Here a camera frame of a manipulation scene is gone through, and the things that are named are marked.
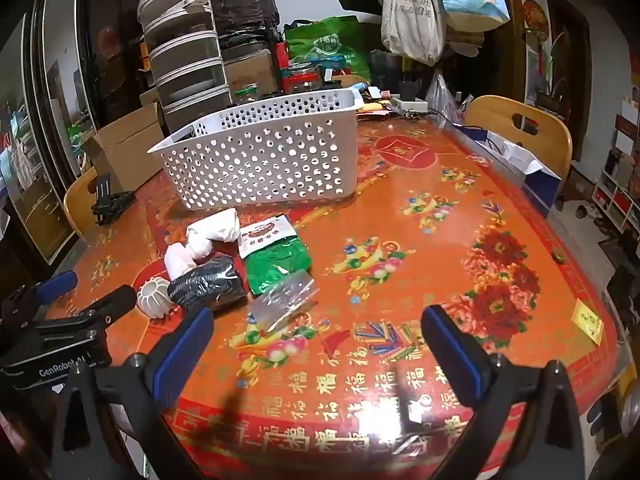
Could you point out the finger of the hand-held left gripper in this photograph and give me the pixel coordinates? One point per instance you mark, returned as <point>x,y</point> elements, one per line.
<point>57,282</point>
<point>110,305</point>

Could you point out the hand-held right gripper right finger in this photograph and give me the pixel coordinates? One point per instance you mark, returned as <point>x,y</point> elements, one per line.
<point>455,355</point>

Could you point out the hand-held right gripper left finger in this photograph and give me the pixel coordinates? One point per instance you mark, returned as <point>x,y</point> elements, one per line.
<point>182,350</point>

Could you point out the white ribbed small cup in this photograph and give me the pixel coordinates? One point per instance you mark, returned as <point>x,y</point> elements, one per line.
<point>152,300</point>

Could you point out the black package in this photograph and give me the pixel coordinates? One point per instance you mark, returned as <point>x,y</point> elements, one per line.
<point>207,285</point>

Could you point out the pink soft bundle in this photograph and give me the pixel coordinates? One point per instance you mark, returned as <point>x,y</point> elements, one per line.
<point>177,260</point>

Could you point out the clear plastic packet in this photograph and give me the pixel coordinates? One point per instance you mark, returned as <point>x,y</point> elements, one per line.
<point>285,302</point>

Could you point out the green foil packet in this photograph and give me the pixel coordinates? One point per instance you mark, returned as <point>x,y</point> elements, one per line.
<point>277,265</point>

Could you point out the white plastic bag bundle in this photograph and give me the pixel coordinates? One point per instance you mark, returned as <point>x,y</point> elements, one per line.
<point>215,225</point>

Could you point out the red and white label packet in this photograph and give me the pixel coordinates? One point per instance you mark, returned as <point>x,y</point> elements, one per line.
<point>265,235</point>

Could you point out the white perforated plastic basket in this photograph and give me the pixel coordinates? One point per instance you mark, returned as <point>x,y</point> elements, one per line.
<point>260,160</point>

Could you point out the plain wooden chair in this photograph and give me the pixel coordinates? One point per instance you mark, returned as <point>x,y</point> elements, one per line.
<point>80,200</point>

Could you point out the black clamp stand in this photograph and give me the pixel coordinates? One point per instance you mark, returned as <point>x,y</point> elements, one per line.
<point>107,200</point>

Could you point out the red printed tablecloth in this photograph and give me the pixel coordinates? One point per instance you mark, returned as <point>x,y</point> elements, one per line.
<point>400,260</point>

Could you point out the yellow paper note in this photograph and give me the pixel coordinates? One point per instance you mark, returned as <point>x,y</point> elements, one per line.
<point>587,321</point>

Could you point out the small round dark object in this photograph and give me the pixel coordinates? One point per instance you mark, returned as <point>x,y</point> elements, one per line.
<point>559,255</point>

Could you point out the large framed panel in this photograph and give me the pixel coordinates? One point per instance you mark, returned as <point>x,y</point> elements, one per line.
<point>45,135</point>

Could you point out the open cardboard box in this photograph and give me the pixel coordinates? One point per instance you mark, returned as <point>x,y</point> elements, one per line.
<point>125,145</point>

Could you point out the blue and white box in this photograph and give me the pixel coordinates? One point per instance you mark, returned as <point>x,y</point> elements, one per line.
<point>535,175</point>

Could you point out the shelf with boxes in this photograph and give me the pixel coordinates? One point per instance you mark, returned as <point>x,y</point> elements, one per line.
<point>620,180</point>

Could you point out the glass jar with green lid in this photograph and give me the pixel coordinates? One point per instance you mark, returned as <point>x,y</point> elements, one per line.
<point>246,94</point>

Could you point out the clear plastic bag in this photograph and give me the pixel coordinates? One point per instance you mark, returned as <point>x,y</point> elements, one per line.
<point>442,97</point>

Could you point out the stacked drawer organiser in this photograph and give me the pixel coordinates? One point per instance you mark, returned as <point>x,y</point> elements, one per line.
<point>185,55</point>

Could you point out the black cup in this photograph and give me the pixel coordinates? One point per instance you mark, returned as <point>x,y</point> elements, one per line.
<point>408,90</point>

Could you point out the brown cardboard box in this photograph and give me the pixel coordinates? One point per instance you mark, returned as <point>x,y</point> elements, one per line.
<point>250,72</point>

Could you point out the light blue packet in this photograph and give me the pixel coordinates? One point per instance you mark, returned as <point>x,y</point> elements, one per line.
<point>359,90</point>

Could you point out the potted plant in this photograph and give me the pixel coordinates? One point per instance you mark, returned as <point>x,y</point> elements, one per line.
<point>550,80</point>

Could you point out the glass jar with red lid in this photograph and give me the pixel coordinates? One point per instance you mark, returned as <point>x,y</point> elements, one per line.
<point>303,84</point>

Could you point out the clear glass jar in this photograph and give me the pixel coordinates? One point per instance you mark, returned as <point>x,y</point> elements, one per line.
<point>302,66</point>

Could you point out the stack of black bags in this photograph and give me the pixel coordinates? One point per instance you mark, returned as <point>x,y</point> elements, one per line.
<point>245,5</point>

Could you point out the green shopping bag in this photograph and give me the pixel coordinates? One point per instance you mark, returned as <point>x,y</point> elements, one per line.
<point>325,40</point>

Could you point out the beige canvas tote bag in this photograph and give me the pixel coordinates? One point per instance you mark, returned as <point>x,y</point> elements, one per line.
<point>410,15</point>

